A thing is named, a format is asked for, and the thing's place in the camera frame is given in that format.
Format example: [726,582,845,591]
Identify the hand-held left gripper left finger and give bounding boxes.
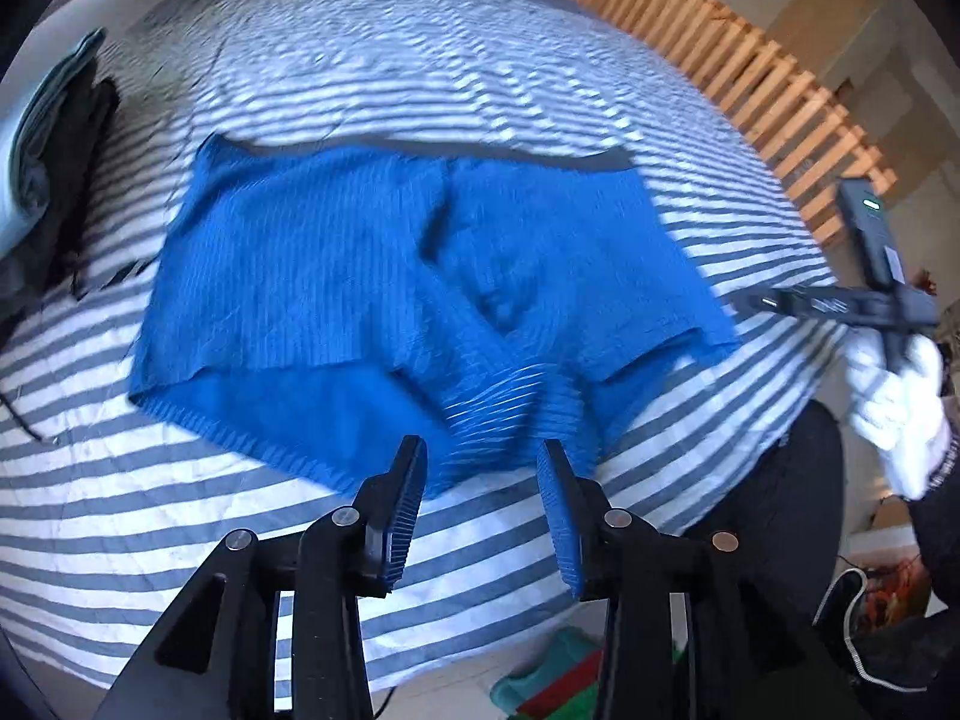
[97,435,428,720]

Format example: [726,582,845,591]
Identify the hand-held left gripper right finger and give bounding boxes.
[538,439,871,720]

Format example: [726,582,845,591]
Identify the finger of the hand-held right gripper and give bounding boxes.
[731,286,807,320]

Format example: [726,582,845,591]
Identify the blue shorts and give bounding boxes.
[127,133,742,500]

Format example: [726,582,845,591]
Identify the person's right forearm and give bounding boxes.
[904,420,960,620]

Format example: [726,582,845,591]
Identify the person's right hand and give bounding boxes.
[846,328,952,503]

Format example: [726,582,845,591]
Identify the green and red floor item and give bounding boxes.
[489,626,687,720]

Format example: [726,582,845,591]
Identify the person's leg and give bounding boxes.
[679,400,850,665]

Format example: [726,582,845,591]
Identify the wooden door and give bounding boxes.
[765,0,890,83]

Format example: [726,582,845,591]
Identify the person's black jacket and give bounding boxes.
[814,566,960,720]

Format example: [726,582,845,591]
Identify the striped bed blanket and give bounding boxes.
[0,0,848,695]

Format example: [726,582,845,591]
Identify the folded black garment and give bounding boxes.
[0,77,147,327]

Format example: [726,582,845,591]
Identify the folded light blue garment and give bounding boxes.
[0,28,107,260]

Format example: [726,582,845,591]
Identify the wooden slatted bed rail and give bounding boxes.
[541,0,898,247]

